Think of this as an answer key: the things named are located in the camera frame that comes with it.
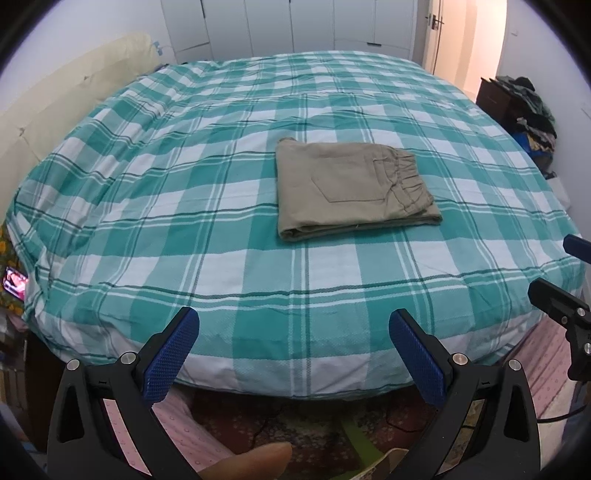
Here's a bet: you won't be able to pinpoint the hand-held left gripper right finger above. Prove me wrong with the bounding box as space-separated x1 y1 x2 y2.
388 308 542 480

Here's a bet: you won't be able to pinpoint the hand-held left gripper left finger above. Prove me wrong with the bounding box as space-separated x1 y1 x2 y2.
46 306 204 480

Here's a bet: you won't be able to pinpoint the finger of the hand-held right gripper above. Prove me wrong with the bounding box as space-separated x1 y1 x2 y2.
527 278 591 329
564 234 591 265

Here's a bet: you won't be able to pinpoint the beige pants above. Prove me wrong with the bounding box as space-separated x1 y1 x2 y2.
276 137 443 241

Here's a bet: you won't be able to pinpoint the person's left hand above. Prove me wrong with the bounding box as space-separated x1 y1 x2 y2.
198 442 293 480

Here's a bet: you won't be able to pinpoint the pink dotted bed sheet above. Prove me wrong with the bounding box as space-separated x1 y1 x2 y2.
102 318 583 474

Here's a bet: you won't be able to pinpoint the green slipper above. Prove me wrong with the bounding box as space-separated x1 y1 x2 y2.
341 419 413 480

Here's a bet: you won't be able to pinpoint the pile of dark clothes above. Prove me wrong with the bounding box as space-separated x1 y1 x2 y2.
496 75 560 178

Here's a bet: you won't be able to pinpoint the glowing phone screen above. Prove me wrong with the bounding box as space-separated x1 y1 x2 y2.
3 266 30 304

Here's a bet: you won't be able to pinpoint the dark wooden nightstand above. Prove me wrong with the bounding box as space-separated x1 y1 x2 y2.
475 76 522 136

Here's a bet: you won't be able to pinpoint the green checked blanket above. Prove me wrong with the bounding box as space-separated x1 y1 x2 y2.
9 51 583 400

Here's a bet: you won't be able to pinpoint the yellow floral cloth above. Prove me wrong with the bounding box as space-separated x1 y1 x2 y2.
0 224 21 271

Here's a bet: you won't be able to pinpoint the white room door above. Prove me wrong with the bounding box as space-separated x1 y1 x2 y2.
411 0 447 77

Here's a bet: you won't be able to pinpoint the cream padded headboard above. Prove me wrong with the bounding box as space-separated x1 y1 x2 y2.
0 32 163 217

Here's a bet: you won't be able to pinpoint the white wardrobe doors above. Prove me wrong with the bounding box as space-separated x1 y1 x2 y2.
161 0 419 62

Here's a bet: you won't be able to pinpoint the black floor cable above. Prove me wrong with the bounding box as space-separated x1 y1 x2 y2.
536 388 585 424

